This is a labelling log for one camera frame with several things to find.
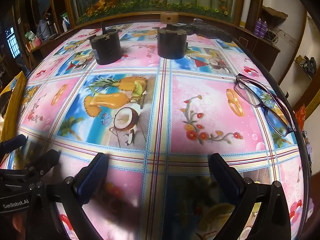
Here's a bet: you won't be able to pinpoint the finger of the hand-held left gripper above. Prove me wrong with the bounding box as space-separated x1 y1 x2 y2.
0 134 27 153
24 149 60 178

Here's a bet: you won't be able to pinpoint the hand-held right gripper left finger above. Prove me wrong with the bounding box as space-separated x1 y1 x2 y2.
47 152 110 240

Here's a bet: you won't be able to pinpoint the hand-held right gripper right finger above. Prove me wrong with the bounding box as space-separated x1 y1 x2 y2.
208 152 293 240

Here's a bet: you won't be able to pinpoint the yellow cardboard box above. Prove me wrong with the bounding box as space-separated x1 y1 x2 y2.
0 71 27 140

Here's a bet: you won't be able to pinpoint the purple framed glasses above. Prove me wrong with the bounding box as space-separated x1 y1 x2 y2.
234 74 297 137

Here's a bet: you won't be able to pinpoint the orange plastic bag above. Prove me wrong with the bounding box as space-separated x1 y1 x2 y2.
294 106 307 128

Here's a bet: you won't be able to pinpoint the pink box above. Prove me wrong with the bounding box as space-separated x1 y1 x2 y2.
25 36 42 52

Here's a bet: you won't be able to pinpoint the barred window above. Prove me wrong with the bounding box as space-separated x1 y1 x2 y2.
5 26 22 58

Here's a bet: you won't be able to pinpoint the fruit and flower printed tablecloth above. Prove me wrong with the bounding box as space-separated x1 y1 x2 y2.
0 22 310 240

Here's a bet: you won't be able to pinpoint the grey thermos jug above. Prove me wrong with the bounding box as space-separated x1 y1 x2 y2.
37 14 58 40

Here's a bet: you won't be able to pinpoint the black round container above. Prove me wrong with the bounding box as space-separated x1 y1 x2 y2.
157 26 188 60
90 24 123 65

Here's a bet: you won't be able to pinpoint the white spray bottle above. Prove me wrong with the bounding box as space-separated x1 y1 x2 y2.
61 12 69 32

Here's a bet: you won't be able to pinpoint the tan wooden cap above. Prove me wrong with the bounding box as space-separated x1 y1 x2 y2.
160 12 178 25

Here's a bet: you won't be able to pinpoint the white rolled poster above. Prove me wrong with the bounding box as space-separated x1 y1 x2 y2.
239 0 253 28

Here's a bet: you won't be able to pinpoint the black cables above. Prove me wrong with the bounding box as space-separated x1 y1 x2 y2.
265 29 279 43

